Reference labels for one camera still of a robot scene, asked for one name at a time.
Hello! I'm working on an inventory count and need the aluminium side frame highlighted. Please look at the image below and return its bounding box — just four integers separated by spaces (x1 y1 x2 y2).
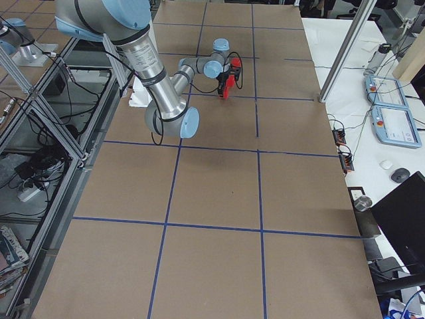
1 39 131 318

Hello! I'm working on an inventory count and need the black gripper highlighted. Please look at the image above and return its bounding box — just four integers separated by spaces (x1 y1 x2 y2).
216 64 238 89

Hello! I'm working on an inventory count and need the upper teach pendant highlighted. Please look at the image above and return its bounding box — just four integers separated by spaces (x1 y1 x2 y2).
365 75 408 108

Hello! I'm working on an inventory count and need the metal cup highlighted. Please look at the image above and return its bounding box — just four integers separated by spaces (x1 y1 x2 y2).
353 195 373 212

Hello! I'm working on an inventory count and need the teach pendant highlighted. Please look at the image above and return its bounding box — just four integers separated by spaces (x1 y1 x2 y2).
371 105 422 149
365 75 408 108

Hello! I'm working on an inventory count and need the water bottle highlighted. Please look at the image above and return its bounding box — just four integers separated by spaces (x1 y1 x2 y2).
363 43 392 76

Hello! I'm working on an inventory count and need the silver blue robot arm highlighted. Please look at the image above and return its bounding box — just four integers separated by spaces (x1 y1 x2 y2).
55 1 231 138

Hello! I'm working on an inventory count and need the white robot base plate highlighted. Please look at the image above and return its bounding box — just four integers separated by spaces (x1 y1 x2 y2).
129 77 152 108

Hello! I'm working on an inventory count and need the black laptop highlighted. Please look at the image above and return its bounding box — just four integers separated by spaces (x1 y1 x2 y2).
371 171 424 274

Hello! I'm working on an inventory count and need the white power strip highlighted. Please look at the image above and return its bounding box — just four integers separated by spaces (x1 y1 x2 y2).
17 185 43 202

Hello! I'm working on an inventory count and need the aluminium frame post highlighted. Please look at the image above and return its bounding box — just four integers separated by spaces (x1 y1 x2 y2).
318 0 377 103

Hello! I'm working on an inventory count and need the lower teach pendant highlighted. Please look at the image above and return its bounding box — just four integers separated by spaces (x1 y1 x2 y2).
371 105 422 149

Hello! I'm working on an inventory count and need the red block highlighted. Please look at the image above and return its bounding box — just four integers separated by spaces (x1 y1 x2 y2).
230 57 242 69
217 74 235 100

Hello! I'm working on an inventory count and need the grey computer mouse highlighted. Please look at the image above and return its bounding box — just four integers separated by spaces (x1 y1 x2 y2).
390 167 410 183

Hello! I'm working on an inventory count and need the brown paper table cover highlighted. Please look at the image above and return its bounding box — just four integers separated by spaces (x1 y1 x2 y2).
33 1 381 318

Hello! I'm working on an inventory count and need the orange black connector box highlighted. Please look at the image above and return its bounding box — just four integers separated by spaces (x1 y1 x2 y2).
332 128 347 146

